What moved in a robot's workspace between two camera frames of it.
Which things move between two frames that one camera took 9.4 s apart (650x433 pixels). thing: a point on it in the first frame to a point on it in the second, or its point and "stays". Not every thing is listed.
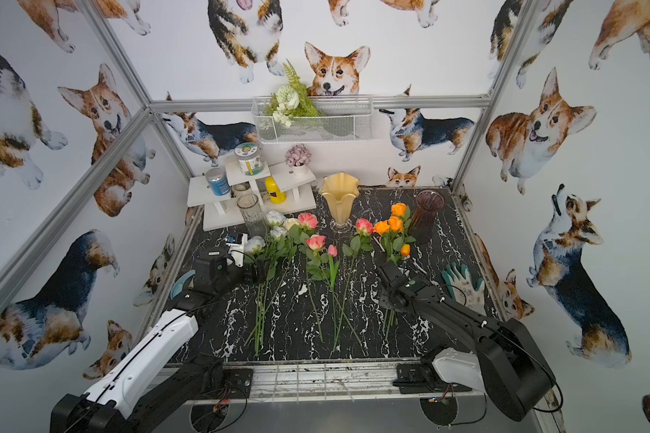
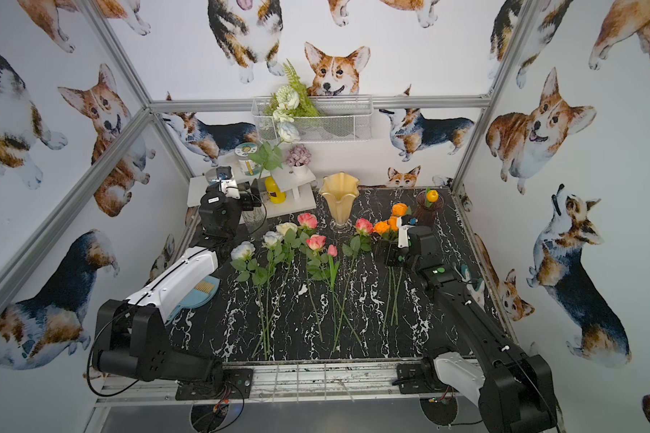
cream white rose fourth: [291, 225] stays
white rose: [279, 233] to [244, 253]
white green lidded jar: [249, 161] stays
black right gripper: [387, 293] to [398, 255]
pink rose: [317, 270] stays
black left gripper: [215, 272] to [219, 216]
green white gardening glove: [462, 290] stays
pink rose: [307, 222] stays
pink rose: [364, 227] stays
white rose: [253, 246] to [269, 158]
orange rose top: [403, 211] stays
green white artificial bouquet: [291, 100] stays
